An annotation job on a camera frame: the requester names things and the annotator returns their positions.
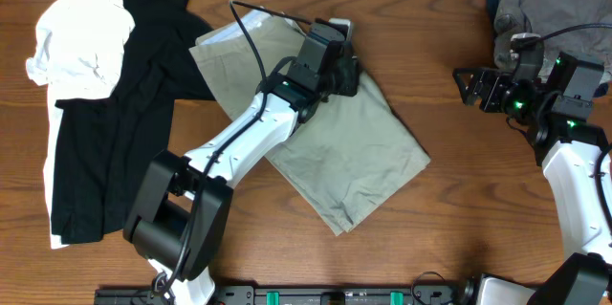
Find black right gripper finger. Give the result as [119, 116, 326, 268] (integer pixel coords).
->
[452, 67, 483, 80]
[453, 75, 482, 105]

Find grey folded garment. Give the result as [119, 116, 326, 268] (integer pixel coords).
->
[492, 0, 611, 83]

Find black shirt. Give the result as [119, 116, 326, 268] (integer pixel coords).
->
[51, 0, 213, 245]

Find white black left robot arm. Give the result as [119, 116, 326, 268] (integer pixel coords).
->
[123, 35, 359, 304]

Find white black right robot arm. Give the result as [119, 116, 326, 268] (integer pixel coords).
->
[452, 53, 611, 305]

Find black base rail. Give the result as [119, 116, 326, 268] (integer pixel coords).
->
[93, 282, 476, 305]

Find khaki green shorts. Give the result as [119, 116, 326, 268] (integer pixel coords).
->
[189, 11, 430, 235]

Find white garment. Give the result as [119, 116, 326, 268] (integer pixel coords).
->
[26, 0, 135, 250]

